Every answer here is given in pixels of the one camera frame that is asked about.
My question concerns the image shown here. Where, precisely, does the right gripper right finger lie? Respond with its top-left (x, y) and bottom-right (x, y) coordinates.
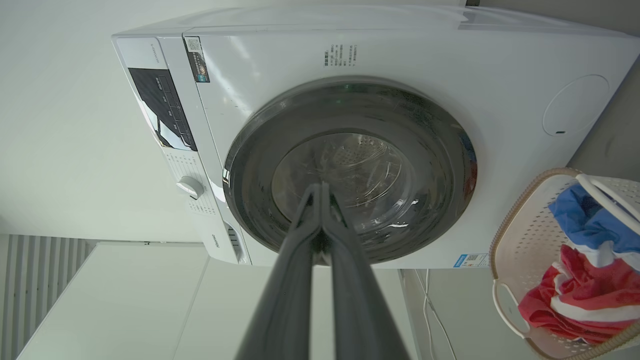
top-left (321, 182), bottom-right (412, 360)

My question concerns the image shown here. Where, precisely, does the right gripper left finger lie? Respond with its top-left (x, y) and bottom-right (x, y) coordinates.
top-left (235, 183), bottom-right (324, 360)

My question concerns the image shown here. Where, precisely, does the washer door glass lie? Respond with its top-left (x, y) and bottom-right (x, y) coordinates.
top-left (222, 76), bottom-right (478, 265)

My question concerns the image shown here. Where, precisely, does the white front-load washing machine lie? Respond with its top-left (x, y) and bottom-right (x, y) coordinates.
top-left (111, 5), bottom-right (640, 270)

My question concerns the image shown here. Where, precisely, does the white detergent drawer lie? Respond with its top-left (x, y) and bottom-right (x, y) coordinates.
top-left (200, 220), bottom-right (251, 265)

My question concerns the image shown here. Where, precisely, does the blue energy label sticker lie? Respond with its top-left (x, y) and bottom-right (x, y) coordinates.
top-left (453, 253), bottom-right (490, 268)

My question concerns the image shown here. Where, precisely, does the white round control knob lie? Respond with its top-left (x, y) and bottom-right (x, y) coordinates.
top-left (176, 176), bottom-right (206, 201)

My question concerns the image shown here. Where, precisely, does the cream perforated laundry basket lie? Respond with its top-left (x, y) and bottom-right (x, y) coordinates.
top-left (489, 167), bottom-right (640, 360)

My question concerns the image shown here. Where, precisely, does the black control display panel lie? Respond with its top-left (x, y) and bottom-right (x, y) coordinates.
top-left (128, 67), bottom-right (198, 152)

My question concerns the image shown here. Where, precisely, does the printed text label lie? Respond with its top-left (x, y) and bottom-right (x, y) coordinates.
top-left (324, 45), bottom-right (358, 68)

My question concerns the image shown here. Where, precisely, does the red and white garment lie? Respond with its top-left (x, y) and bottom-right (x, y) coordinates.
top-left (517, 244), bottom-right (640, 346)

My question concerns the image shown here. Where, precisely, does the black rectangular sticker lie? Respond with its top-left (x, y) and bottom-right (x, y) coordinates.
top-left (184, 36), bottom-right (211, 84)

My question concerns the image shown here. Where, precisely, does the blue and white garment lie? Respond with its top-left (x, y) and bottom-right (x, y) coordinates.
top-left (547, 182), bottom-right (640, 273)

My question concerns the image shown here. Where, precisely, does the white slatted radiator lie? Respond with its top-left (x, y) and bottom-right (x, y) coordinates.
top-left (0, 234), bottom-right (96, 360)

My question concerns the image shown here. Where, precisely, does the round white filter cover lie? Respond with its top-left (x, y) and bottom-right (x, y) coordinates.
top-left (542, 75), bottom-right (611, 137)

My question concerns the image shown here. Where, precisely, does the thin white cable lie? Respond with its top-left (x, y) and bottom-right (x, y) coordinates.
top-left (415, 269), bottom-right (457, 360)

